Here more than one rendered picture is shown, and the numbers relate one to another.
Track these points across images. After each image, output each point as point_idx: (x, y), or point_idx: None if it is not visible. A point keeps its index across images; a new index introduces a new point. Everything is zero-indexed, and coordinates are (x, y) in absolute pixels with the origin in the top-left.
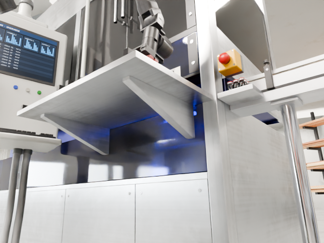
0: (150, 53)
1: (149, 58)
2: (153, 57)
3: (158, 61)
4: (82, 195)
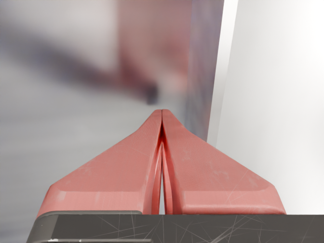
0: (286, 223)
1: (251, 170)
2: (192, 195)
3: (48, 200)
4: None
